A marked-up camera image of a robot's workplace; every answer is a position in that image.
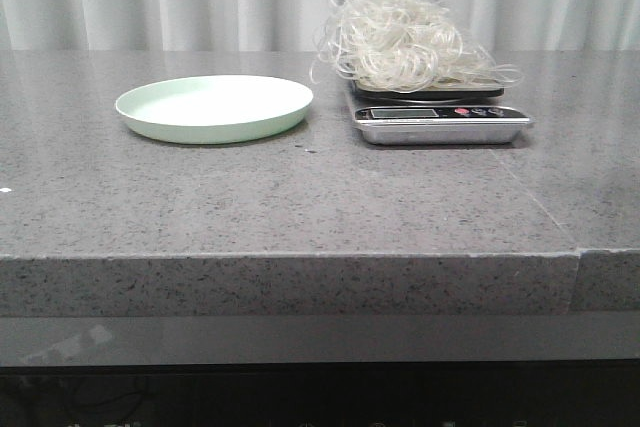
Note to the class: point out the black silver kitchen scale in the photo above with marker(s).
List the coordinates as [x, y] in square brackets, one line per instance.
[450, 111]

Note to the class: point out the pale green round plate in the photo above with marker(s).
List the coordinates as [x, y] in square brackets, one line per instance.
[218, 109]

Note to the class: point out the white vermicelli noodle bundle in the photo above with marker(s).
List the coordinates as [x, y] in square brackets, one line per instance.
[406, 46]

